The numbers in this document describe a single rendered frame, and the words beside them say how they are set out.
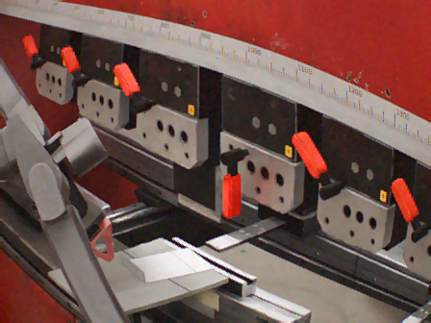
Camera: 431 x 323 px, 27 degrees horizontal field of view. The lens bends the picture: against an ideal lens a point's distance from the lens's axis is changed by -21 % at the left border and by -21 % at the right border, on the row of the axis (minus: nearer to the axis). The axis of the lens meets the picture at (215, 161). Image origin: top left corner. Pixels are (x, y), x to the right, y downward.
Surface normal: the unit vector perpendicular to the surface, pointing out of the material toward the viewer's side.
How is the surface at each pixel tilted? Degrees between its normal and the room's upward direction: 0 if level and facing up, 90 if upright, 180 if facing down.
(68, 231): 66
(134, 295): 0
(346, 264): 90
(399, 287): 90
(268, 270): 0
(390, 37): 90
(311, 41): 90
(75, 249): 61
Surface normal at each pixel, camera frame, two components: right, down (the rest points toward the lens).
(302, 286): 0.00, -0.92
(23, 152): -0.01, -0.18
